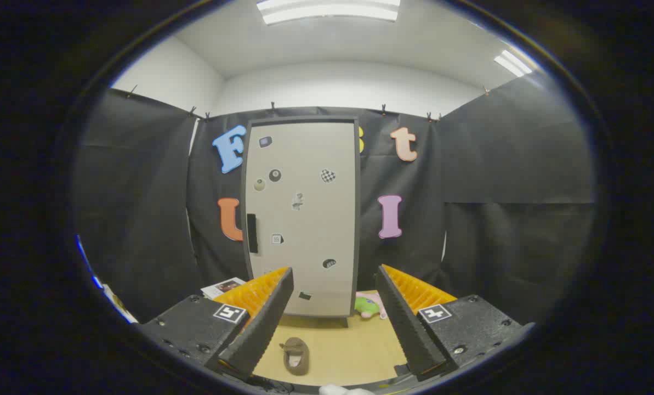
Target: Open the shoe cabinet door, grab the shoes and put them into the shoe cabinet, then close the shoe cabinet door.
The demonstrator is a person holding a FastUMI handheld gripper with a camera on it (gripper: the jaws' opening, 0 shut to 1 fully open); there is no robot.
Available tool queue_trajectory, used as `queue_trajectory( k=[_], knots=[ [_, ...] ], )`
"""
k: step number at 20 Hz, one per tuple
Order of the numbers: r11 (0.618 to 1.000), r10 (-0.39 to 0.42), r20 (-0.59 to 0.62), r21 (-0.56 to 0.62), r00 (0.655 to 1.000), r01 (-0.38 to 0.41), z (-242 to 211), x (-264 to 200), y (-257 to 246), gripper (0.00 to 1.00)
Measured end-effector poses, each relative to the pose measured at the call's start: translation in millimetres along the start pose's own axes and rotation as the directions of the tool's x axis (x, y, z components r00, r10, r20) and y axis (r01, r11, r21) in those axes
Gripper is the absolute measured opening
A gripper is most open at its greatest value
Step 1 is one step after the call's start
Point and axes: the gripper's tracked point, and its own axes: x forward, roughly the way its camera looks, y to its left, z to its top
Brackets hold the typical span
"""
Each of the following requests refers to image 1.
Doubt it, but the black backdrop cloth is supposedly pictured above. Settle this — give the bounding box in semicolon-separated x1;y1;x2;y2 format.
73;77;596;324

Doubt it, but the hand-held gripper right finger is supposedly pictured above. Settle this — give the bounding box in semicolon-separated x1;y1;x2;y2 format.
374;264;536;383

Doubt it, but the grey shoe cabinet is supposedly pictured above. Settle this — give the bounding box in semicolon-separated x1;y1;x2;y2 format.
241;115;361;329

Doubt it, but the brown fuzzy slipper shoe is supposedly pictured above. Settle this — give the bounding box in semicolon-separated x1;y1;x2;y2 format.
280;337;311;376

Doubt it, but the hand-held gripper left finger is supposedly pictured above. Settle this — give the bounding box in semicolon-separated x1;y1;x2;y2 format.
135;267;294;382

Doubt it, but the long ceiling light panel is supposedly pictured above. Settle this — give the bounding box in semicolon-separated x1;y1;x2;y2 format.
257;0;401;25

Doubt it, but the white book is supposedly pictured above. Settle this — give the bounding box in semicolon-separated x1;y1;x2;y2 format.
201;277;247;300

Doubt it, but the green and pink plush toy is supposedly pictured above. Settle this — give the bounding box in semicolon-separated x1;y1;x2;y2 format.
354;292;388;320

